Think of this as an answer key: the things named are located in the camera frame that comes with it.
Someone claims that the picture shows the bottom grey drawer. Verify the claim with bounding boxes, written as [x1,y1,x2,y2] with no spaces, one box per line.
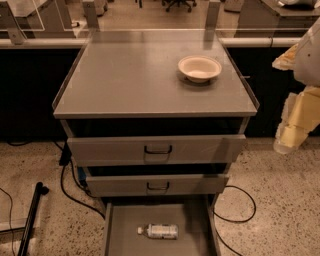
[102,196,221,256]

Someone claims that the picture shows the white horizontal rail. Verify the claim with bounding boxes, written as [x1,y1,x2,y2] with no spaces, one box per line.
[0,37,300,49]

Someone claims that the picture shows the black cable on left floor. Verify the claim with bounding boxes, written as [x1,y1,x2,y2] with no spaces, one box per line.
[53,140,106,220]

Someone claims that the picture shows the white paper bowl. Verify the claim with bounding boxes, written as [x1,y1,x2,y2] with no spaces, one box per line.
[178,55,222,83]

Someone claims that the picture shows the black pole on floor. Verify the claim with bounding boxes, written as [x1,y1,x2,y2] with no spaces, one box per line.
[18,182,49,256]

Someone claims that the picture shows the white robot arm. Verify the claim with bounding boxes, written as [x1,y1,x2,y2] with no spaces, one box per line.
[272,18,320,154]

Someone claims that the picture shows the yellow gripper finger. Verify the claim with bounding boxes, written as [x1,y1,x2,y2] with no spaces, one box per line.
[272,44,298,71]
[273,93,312,154]

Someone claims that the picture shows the black cable on right floor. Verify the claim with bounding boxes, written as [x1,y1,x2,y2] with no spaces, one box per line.
[213,185,258,256]

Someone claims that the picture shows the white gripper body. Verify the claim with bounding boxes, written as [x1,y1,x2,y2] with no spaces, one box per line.
[286,86,320,134]

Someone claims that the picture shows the black middle drawer handle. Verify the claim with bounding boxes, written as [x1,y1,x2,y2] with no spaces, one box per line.
[146,182,170,191]

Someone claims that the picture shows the black drawer handle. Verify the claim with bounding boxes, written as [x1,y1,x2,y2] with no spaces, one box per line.
[146,182,170,191]
[144,145,173,155]

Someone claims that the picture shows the clear plastic water bottle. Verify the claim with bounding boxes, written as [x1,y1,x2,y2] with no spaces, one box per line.
[137,223,179,240]

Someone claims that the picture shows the top grey drawer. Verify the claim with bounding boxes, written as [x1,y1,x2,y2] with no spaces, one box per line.
[68,118,245,166]

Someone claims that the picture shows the middle grey drawer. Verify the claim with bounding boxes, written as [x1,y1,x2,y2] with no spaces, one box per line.
[86,164,229,197]

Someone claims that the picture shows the black office chair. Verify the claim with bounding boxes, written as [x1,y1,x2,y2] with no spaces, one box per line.
[161,0,197,13]

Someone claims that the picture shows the thin black cable far left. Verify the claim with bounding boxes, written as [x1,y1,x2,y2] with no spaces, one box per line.
[0,187,17,256]

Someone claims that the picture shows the black cable on floor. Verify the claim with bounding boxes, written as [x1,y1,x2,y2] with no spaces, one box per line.
[53,140,106,220]
[213,185,258,256]

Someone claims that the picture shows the grey desk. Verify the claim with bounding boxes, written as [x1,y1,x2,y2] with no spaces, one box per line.
[0,0,75,39]
[235,0,320,38]

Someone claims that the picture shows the grey desk back left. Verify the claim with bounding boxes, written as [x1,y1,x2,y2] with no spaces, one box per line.
[0,0,75,39]

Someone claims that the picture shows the black top drawer handle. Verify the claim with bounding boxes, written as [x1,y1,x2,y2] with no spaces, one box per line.
[144,145,173,155]

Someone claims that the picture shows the grey drawer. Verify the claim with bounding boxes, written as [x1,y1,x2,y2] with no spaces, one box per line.
[102,196,221,256]
[68,118,245,166]
[86,164,229,197]

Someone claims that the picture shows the grey desk back right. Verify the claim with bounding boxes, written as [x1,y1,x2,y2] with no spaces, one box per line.
[235,0,320,38]

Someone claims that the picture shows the grey drawer cabinet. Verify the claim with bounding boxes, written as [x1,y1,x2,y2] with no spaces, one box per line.
[51,29,260,256]

